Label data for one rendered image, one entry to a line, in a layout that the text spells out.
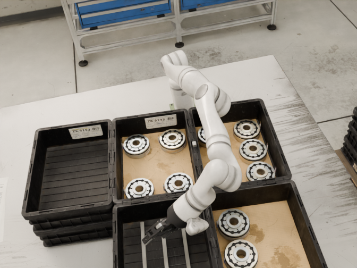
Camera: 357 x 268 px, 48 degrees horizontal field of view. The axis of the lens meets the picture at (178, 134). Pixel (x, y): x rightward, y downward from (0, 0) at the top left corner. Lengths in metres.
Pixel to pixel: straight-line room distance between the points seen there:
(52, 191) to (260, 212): 0.75
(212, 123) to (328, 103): 1.93
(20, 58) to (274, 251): 2.98
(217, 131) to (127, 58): 2.38
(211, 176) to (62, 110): 1.16
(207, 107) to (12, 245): 0.90
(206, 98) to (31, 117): 1.07
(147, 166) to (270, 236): 0.52
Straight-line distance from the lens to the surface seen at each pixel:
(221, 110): 1.29
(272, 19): 3.67
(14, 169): 1.88
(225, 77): 2.07
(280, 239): 1.37
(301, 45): 3.55
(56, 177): 1.60
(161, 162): 1.54
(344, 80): 3.26
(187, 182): 1.43
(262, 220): 1.40
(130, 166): 1.55
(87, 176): 1.57
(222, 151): 1.11
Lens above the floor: 2.03
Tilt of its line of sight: 47 degrees down
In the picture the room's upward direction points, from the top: 6 degrees counter-clockwise
